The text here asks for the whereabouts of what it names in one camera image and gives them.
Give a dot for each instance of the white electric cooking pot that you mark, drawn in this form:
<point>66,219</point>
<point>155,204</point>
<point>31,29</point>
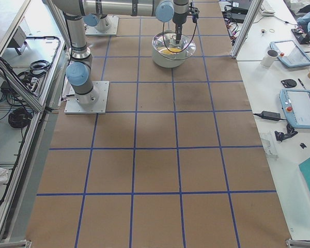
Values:
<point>166,63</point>

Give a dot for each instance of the lower teach pendant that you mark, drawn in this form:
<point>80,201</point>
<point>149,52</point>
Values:
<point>296,107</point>

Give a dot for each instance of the white paper cup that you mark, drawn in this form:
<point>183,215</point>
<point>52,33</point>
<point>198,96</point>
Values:
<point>269,58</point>

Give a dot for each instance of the clear plastic holder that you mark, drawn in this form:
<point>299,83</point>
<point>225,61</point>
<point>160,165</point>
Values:
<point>268,145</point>

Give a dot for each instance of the grey control box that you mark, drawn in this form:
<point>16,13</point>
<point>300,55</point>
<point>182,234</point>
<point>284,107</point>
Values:
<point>18,41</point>

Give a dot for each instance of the upper teach pendant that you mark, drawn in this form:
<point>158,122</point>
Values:
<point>294,56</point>

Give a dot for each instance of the black power brick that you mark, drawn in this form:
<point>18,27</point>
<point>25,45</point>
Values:
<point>269,115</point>

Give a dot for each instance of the teach pendant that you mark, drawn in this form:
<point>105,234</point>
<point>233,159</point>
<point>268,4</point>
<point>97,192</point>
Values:
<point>294,56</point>
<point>296,107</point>

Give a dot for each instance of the yellow corn cob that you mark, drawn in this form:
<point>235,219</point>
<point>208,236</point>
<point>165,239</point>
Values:
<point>170,51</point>

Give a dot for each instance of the aluminium frame post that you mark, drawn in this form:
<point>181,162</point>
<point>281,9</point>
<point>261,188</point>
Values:
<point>251,15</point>

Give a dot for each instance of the glass pot lid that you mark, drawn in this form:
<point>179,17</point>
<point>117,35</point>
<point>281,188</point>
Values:
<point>167,39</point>

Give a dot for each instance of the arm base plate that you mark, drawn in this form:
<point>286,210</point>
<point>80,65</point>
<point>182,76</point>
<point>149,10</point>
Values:
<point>91,103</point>
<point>107,26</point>

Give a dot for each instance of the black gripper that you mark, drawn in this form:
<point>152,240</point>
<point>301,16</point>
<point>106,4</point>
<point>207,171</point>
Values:
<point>177,18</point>

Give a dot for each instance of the black round disc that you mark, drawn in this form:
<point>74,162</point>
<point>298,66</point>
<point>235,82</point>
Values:
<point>289,83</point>

